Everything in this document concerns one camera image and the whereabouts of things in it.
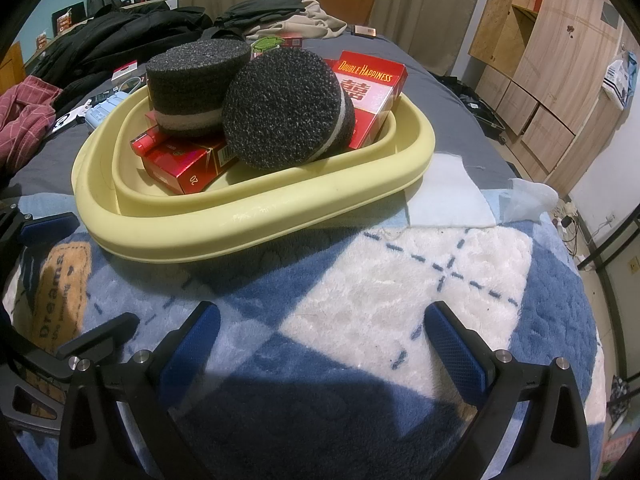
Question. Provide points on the light blue ribbed case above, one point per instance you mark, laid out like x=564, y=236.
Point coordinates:
x=105, y=110

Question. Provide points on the dark green cloth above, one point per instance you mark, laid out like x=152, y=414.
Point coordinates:
x=260, y=10

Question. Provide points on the blue white plaid blanket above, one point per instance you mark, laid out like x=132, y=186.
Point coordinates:
x=350, y=285

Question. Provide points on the red and white box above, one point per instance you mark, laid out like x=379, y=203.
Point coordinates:
x=370, y=95

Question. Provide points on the black foam disc white band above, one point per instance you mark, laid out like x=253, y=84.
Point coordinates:
x=200, y=80
x=280, y=110

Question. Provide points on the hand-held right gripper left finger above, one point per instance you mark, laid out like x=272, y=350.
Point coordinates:
x=190, y=345

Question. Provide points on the beige cloth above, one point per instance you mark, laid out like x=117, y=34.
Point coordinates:
x=315, y=20

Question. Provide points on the wooden wardrobe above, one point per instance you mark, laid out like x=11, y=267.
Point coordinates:
x=545, y=60

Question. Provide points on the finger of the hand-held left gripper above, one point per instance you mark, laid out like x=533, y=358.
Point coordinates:
x=107, y=335
x=47, y=227

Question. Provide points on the small brown box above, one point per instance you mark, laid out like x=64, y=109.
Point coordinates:
x=364, y=31

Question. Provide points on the yellow plastic tray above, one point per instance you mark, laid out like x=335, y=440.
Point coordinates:
x=250, y=220

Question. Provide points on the shiny red box gold band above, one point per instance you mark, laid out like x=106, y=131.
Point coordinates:
x=185, y=165

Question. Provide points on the white tissue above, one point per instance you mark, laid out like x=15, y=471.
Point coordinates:
x=527, y=197

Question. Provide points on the white hanging bag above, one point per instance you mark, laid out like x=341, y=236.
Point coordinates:
x=622, y=77

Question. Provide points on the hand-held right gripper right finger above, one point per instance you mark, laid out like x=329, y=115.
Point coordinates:
x=455, y=350

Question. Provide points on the black case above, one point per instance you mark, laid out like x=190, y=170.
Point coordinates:
x=480, y=110

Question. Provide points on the small red packet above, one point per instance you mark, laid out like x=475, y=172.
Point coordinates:
x=291, y=41

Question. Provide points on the red plaid cloth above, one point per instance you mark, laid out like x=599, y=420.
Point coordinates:
x=25, y=120

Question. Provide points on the slim red box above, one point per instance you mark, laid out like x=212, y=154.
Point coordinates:
x=147, y=142

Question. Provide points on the light blue cloth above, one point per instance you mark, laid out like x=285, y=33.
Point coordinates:
x=450, y=190

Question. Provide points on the red white small box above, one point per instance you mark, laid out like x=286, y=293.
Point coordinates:
x=125, y=71

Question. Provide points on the black jacket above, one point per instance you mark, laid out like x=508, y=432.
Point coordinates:
x=125, y=35

